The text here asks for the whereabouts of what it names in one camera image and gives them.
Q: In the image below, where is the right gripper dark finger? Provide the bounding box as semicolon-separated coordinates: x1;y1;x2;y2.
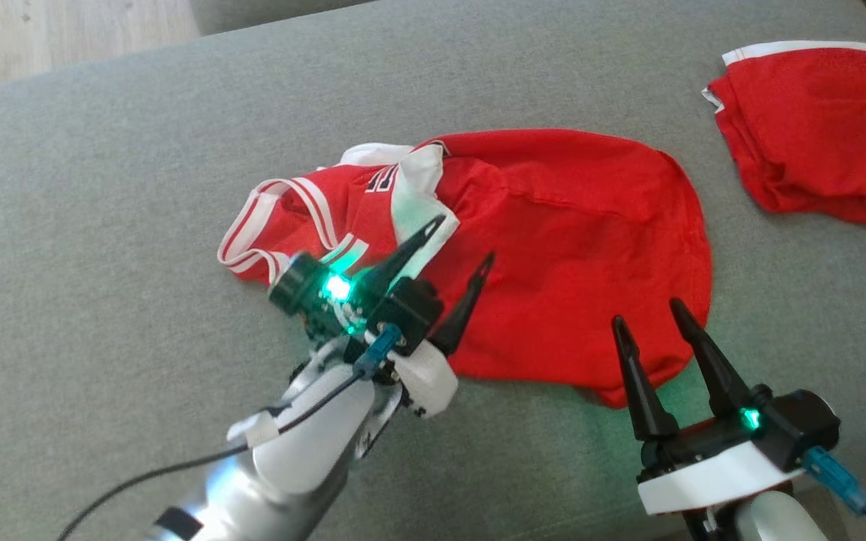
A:
670;298;755;422
612;315;680;443

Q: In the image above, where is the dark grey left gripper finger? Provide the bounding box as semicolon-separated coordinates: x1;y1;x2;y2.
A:
428;252;495;358
358;214;447;305

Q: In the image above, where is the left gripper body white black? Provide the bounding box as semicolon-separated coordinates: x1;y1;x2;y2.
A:
268;252;459;419

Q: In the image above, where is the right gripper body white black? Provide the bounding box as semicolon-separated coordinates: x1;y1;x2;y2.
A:
636;389;806;519

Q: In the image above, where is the red jersey white striped trim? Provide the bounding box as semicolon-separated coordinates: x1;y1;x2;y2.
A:
217;128;713;410

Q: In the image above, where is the red shorts white waistband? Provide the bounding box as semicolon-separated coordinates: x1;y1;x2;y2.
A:
702;41;866;224

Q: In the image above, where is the large grey sofa seat cushion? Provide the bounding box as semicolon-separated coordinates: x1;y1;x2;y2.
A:
0;0;866;541

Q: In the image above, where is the medium grey sofa seat cushion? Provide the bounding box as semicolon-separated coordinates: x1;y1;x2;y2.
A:
189;0;374;36

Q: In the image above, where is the right black cable blue connector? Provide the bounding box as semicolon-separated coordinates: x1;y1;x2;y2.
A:
804;446;866;541

